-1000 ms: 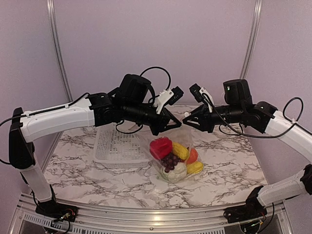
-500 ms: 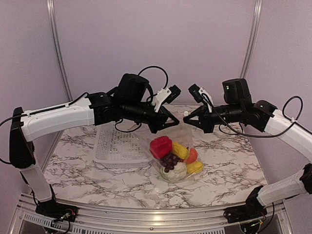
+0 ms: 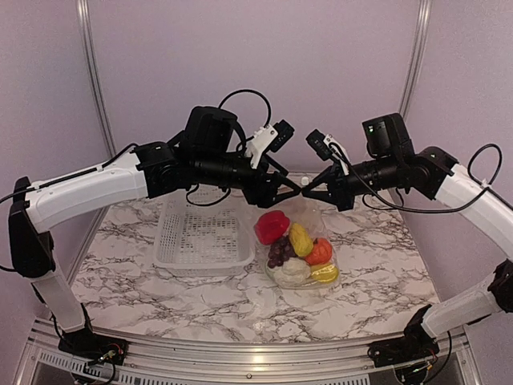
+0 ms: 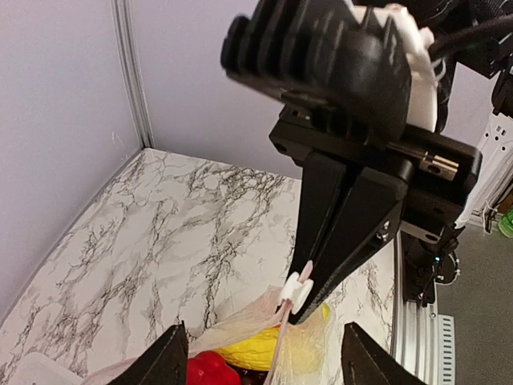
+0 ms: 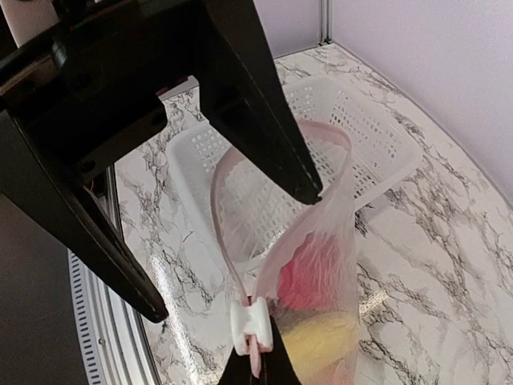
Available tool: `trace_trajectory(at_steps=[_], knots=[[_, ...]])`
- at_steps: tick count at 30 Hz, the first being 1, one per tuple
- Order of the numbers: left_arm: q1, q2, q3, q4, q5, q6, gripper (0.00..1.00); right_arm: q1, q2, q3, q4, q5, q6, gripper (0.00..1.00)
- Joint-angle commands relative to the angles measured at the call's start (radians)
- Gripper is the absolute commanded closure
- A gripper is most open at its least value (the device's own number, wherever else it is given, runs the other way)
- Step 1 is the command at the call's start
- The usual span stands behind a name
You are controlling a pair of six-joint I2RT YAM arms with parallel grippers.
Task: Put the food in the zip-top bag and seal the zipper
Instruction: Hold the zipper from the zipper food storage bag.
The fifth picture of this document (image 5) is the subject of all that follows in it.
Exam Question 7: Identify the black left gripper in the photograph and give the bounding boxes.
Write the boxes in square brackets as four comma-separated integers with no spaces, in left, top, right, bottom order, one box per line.
[1,1,201,186]

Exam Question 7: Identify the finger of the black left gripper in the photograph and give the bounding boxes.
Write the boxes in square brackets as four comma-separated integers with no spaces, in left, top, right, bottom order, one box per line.
[196,1,323,204]
[1,120,168,323]

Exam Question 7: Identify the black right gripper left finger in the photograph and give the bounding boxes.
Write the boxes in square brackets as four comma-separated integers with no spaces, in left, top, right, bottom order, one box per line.
[218,349,257,385]

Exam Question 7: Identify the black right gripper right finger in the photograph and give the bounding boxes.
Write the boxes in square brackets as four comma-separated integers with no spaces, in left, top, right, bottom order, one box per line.
[262,317,301,385]

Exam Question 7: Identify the yellow toy corn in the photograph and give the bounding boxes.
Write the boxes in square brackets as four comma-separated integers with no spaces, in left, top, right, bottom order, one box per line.
[282,312,359,370]

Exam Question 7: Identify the red toy bell pepper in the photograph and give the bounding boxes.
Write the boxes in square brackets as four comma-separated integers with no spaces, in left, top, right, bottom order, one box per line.
[277,233,344,311]

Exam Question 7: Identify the clear zip top bag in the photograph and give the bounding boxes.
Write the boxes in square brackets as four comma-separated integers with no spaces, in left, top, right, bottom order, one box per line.
[210,120,359,384]

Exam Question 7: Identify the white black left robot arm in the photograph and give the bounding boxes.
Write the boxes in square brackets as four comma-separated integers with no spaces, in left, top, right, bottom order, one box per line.
[1,1,322,322]

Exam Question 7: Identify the white perforated plastic basket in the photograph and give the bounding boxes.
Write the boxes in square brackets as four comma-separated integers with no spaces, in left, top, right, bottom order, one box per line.
[166,75,421,274]

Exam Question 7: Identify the aluminium left frame post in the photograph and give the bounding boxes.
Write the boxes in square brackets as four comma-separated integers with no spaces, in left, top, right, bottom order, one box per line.
[319,0,333,46]

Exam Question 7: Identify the aluminium front frame rail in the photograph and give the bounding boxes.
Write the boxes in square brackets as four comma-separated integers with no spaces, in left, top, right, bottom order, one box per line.
[66,164,161,385]

